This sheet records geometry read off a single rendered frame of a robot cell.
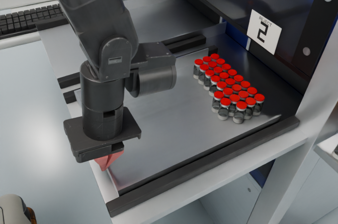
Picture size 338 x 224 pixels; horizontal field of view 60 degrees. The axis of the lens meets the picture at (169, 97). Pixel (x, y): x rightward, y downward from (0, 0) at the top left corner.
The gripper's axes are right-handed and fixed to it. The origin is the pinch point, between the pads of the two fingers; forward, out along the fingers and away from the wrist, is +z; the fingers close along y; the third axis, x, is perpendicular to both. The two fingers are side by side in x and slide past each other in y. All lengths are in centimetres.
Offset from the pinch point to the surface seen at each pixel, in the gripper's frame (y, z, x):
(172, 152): 13.0, 1.0, -1.4
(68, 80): 0.8, 1.2, 26.3
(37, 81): 4, 90, 150
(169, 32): 32.1, -2.7, 35.7
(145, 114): 12.7, 0.9, 9.9
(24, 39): -4, 12, 67
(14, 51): -5, 91, 195
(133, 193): 2.9, 0.9, -6.5
